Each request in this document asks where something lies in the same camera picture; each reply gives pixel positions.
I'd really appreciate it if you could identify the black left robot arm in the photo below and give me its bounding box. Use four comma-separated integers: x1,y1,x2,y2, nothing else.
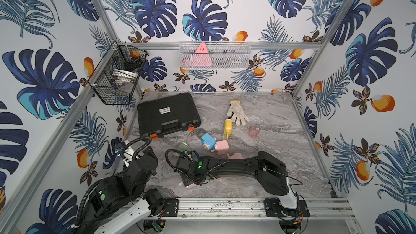
69,136,165,234

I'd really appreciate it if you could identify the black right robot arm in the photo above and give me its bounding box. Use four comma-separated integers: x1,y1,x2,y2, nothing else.
165,149,306,218

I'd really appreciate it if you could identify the blue pencil sharpener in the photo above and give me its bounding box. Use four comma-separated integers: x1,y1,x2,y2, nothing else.
201,133,217,151

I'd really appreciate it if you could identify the clear red-rimmed sharpener tray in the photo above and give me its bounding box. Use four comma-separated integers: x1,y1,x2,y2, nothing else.
248,126,260,139

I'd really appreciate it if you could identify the clear wall-mounted shelf bin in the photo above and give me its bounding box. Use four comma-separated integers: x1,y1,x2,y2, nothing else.
179,42,251,69

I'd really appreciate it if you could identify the white knit work glove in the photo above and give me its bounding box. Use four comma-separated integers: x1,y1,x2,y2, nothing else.
227,100,250,126

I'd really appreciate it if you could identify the black wire basket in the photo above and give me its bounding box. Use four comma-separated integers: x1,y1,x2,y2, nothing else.
88,41,149,105

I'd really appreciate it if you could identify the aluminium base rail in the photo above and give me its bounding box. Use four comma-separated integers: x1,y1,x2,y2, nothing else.
90,197,355,221

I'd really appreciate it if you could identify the black plastic tool case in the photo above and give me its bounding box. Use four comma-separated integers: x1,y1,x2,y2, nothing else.
137,93,202,140

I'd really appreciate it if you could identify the pink triangular object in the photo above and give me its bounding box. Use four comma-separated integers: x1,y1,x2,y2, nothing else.
191,42,213,68

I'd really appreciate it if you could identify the yellow pencil sharpener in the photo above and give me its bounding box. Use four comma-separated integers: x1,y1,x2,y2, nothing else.
224,119,233,139

